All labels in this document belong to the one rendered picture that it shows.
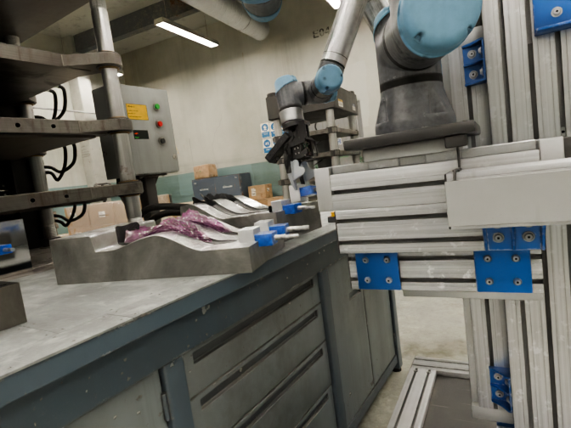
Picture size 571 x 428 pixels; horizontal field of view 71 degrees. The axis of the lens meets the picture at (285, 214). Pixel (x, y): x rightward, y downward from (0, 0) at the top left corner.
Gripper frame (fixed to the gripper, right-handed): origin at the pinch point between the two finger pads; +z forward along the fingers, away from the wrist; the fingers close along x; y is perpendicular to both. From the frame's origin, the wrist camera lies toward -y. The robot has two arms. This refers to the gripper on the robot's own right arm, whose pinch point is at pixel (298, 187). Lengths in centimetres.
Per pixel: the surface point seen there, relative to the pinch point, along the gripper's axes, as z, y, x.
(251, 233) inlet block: 14.0, 9.3, -39.4
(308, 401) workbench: 64, -6, -7
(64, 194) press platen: -15, -77, -33
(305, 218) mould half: 10.3, 1.0, -1.0
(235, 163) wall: -186, -470, 553
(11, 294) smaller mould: 18, -12, -78
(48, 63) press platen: -62, -73, -34
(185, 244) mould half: 14, -2, -48
